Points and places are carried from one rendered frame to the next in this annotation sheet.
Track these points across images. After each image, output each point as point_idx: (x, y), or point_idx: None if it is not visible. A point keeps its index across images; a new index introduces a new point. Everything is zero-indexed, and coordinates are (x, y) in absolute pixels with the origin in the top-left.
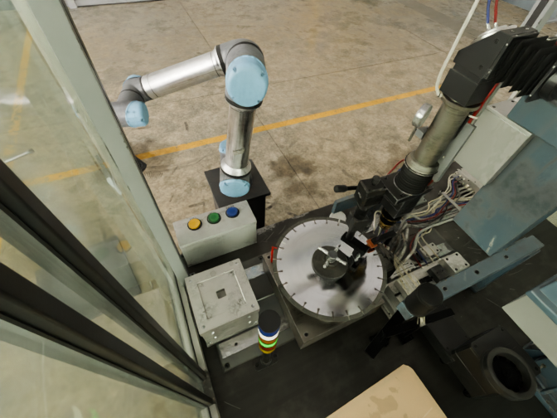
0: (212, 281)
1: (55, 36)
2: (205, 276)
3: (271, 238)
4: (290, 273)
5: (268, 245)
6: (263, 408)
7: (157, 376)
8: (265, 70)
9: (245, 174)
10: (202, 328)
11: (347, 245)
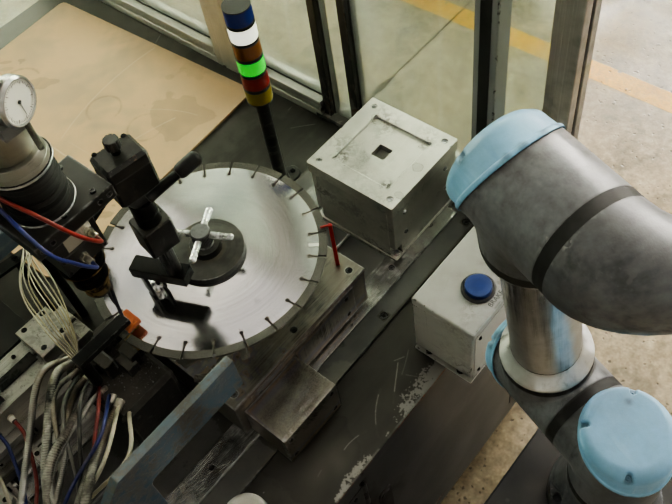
0: (409, 159)
1: None
2: (426, 157)
3: (389, 373)
4: (273, 201)
5: (386, 352)
6: (260, 141)
7: None
8: (471, 184)
9: (500, 339)
10: (374, 105)
11: (180, 304)
